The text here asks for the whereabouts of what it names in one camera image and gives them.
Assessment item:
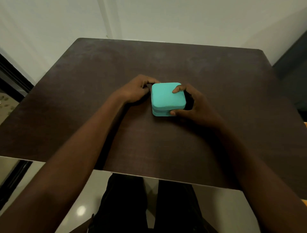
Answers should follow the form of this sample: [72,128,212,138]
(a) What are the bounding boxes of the person's left forearm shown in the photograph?
[0,93,128,233]

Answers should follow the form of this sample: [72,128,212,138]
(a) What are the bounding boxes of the black trousers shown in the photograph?
[87,174,219,233]

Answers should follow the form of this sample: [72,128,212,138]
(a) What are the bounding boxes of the teal jewelry box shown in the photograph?
[151,82,187,117]

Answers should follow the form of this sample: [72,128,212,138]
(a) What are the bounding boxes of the dark grey upholstered chair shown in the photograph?
[272,30,307,122]

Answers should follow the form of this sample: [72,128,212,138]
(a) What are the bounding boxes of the person's right forearm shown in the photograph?
[216,122,307,233]

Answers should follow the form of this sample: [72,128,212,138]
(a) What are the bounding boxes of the person's left hand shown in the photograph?
[113,74,160,104]

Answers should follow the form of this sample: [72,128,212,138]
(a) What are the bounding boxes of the black floor door track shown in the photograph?
[0,160,33,209]

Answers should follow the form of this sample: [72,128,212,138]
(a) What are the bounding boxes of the person's right hand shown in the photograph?
[169,83,226,131]

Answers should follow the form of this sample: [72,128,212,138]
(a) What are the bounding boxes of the black door frame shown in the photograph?
[0,52,34,102]

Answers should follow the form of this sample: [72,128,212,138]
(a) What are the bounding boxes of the white wall conduit strip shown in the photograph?
[97,0,123,40]

